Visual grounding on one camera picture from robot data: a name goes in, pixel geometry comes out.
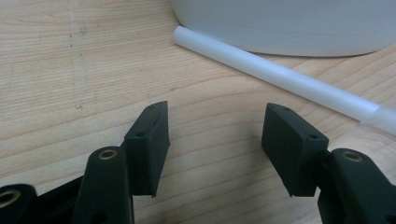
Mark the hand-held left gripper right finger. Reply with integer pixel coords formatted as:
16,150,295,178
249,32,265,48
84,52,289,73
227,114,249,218
261,103,330,198

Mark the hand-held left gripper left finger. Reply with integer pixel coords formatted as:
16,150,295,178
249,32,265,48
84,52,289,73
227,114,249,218
123,100,171,198

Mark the white plastic tube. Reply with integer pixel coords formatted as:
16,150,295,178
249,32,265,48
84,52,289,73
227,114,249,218
173,25,396,135

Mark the grey pedal trash bin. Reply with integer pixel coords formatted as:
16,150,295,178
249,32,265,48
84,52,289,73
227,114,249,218
169,0,396,58

